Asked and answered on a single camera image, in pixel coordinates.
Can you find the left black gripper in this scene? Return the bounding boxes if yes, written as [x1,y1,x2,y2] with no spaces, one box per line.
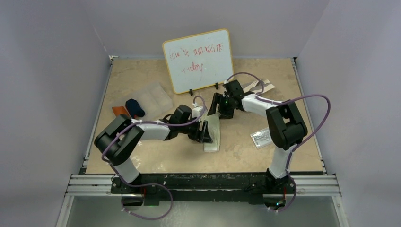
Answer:
[178,117,211,143]

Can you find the clear plastic divided tray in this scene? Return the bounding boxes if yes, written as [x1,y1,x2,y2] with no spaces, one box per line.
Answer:
[112,81,174,121]

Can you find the aluminium frame rail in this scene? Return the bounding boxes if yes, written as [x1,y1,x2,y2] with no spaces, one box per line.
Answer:
[57,172,349,227]

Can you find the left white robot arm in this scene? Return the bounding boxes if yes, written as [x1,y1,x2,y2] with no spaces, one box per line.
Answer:
[94,105,213,193]

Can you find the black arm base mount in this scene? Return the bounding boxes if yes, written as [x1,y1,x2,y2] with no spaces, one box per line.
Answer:
[111,171,296,208]

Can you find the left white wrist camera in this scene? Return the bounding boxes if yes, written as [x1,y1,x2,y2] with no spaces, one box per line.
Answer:
[192,106,204,118]

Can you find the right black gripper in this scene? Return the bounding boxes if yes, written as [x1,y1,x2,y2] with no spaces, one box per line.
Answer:
[208,93,235,120]

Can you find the whiteboard with yellow frame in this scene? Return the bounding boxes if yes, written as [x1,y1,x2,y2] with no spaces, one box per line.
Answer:
[162,29,234,94]

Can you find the clear plastic packaging bag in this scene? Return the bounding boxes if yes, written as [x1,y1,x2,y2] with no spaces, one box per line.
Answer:
[250,127,273,149]

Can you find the purple cable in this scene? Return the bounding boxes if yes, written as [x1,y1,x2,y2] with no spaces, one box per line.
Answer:
[102,95,208,220]
[226,72,331,214]

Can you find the orange rolled underwear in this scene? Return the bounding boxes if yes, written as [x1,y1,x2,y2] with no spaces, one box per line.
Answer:
[112,106,131,118]

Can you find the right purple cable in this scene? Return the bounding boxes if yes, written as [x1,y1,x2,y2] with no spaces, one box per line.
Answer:
[226,72,331,214]

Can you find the grey underwear with beige band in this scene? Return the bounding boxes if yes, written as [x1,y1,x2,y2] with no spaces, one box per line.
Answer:
[241,79,275,94]

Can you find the navy rolled underwear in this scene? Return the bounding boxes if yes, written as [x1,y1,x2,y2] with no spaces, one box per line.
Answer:
[125,99,145,119]

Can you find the pale yellow underwear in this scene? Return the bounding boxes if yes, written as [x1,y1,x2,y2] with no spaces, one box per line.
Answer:
[203,113,221,152]

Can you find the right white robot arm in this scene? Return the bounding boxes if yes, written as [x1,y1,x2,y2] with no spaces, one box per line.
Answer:
[208,80,308,192]

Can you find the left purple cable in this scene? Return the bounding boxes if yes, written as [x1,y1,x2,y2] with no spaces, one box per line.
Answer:
[102,95,208,220]

